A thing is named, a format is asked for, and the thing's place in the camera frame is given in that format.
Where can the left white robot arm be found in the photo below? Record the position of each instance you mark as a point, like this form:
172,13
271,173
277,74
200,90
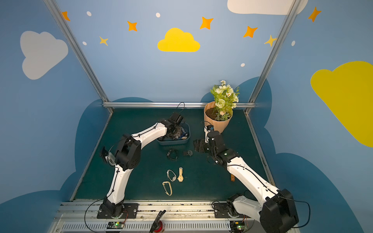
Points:
127,157

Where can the aluminium rail front frame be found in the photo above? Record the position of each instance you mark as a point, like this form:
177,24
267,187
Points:
180,217

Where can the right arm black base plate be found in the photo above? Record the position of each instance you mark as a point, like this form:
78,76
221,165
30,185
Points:
220,210

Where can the artificial white flower plant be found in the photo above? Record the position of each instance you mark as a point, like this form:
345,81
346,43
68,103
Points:
226,99

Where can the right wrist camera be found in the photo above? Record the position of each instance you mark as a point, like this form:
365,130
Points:
208,129

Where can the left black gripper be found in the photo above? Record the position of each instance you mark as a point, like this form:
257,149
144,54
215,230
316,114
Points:
177,130

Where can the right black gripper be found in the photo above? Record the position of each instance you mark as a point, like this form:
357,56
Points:
202,145

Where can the green circuit board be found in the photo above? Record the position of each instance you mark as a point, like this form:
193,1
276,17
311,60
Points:
237,227
115,225

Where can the cream strap small watch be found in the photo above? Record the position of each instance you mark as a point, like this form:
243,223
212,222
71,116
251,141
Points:
180,177

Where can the aluminium back frame bar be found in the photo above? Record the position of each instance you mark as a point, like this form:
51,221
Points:
167,105

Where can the right green circuit board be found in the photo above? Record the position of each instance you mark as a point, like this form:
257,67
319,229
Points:
237,227

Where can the red emergency stop button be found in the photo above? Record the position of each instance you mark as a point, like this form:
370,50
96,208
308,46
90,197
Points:
157,225

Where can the aluminium left frame post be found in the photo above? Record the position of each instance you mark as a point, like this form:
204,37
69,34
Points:
67,32

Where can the black digital strap watch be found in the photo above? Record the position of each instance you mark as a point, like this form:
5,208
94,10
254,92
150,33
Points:
172,154

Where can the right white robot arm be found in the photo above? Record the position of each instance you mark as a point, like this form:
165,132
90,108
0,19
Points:
274,209

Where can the left green circuit board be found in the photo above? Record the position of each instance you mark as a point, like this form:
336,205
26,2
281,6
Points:
115,225

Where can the aluminium right frame post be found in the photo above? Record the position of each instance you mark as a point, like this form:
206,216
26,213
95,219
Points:
281,37

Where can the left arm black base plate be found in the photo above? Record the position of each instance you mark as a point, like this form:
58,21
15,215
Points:
128,210

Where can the cream strap square watch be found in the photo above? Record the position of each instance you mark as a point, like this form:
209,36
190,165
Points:
167,188

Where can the ribbed terracotta flower pot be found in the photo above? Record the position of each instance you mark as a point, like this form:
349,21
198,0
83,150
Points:
217,123

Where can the aluminium frame post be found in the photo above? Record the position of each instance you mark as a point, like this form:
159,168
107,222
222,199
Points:
67,32
281,37

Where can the blue plastic storage box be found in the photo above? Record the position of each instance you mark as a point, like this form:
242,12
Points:
165,141

